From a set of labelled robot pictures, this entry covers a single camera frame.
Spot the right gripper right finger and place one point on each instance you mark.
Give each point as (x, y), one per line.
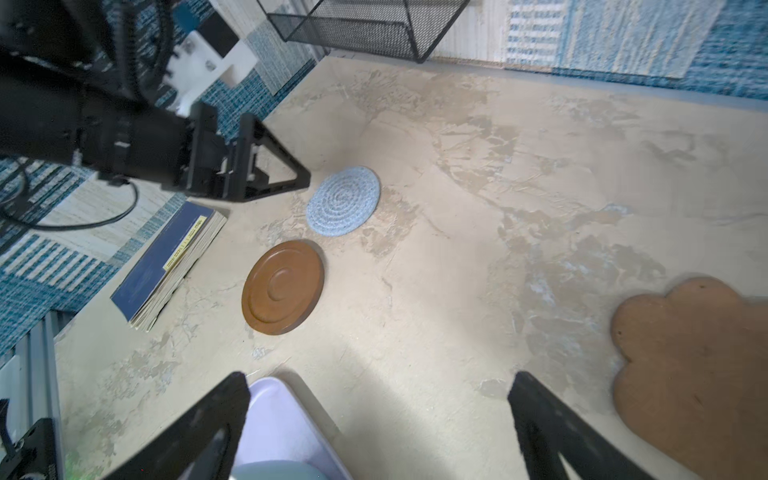
(551, 434)

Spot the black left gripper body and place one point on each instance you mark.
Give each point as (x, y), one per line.
(208, 172)

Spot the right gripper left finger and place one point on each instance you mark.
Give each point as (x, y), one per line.
(200, 444)

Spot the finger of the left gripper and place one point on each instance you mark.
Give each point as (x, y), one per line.
(261, 166)

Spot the blue woven round coaster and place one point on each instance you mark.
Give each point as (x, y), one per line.
(343, 202)

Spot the brown wooden coaster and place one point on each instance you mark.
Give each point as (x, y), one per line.
(283, 288)

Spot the brown paw shaped coaster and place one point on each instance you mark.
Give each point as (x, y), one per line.
(694, 382)

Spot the light blue mug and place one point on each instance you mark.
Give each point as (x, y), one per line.
(279, 472)

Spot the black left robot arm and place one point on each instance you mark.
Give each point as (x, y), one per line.
(73, 93)

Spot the lilac plastic tray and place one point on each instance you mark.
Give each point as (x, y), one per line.
(279, 432)

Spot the dark blue book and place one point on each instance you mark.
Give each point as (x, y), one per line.
(158, 273)

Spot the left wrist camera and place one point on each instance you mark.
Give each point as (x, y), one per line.
(211, 52)

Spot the black wire mesh shelf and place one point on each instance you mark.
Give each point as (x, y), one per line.
(399, 29)

